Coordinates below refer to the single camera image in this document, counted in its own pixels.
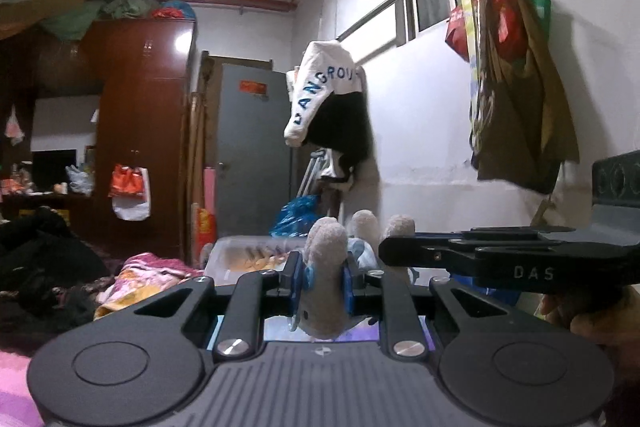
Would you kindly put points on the grey plush toy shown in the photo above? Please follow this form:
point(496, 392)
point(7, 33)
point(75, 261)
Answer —
point(322, 312)

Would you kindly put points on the black hanging garment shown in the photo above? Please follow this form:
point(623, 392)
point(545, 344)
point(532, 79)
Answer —
point(341, 125)

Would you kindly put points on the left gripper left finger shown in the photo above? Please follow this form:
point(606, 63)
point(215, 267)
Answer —
point(148, 361)

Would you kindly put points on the blue plastic bag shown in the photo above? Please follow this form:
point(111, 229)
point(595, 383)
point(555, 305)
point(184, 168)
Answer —
point(297, 217)

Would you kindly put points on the olive hanging bag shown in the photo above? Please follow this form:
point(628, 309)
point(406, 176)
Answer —
point(522, 129)

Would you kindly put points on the green bundle on wardrobe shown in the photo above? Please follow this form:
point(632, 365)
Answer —
point(74, 24)

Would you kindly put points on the right hand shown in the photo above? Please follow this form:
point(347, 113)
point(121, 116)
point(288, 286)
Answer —
point(613, 326)

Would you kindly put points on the dark red wooden wardrobe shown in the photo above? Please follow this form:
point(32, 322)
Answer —
point(125, 86)

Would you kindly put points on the white lettered jacket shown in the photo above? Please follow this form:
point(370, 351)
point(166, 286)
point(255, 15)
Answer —
point(326, 68)

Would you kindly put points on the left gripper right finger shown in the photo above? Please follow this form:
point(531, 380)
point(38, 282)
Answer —
point(448, 356)

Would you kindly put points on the pink floral blanket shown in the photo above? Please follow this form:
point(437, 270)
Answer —
point(141, 277)

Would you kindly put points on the grey metal door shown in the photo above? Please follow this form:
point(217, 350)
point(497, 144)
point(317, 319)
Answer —
point(253, 164)

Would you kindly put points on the black clothing pile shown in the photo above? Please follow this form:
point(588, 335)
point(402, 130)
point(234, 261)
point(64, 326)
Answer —
point(50, 281)

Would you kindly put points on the orange and white bag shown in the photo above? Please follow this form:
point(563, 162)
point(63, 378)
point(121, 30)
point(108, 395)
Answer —
point(130, 193)

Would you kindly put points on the red hanging bag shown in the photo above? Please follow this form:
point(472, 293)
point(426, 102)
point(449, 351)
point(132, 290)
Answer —
point(508, 30)

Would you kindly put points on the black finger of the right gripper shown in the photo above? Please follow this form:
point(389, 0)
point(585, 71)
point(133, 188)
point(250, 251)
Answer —
point(552, 261)

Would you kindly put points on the white plastic basket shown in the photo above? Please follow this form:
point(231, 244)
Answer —
point(233, 256)

